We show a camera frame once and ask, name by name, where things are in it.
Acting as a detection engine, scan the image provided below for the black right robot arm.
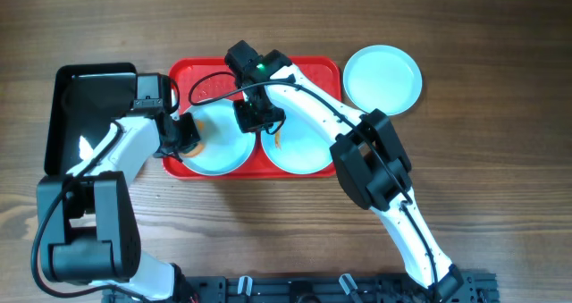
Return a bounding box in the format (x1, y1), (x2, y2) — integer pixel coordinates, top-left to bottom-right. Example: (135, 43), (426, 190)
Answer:
(224, 41), (464, 302)

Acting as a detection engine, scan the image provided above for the orange green sponge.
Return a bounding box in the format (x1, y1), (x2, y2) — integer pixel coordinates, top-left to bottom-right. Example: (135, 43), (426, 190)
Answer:
(181, 121), (205, 158)

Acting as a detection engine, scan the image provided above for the white plate top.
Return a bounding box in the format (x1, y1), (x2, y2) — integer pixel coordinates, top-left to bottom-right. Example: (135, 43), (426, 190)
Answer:
(260, 114), (332, 175)

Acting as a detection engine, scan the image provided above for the red plastic tray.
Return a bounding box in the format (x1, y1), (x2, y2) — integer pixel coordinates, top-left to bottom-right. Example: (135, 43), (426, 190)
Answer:
(170, 55), (342, 180)

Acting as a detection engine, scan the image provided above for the black water container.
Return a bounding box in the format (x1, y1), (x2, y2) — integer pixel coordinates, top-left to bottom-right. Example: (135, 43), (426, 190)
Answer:
(44, 63), (137, 175)

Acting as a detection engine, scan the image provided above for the white plate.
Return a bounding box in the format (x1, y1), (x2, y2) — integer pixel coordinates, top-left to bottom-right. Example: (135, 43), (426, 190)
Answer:
(181, 99), (256, 176)
(260, 114), (332, 175)
(342, 45), (423, 115)

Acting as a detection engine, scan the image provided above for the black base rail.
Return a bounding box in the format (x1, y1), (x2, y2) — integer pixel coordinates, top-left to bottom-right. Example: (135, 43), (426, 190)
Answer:
(101, 272), (498, 303)

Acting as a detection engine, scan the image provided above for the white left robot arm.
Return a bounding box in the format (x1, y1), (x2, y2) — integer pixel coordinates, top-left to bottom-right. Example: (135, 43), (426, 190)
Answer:
(30, 67), (199, 302)

